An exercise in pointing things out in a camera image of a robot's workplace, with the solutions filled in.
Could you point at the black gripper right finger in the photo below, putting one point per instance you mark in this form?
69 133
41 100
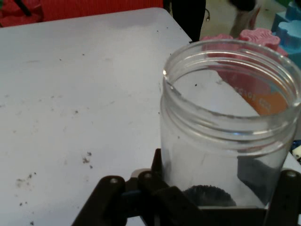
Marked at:
287 202

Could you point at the black granules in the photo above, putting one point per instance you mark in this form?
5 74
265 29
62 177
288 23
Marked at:
209 195

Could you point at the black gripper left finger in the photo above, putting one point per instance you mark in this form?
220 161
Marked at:
145 202

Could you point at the teal foam block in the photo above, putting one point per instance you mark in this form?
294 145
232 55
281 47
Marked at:
289 35

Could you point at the large knobbed foam block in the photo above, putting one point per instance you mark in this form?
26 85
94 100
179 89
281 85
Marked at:
258 37

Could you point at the clear plastic jar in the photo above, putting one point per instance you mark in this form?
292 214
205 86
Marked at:
223 146

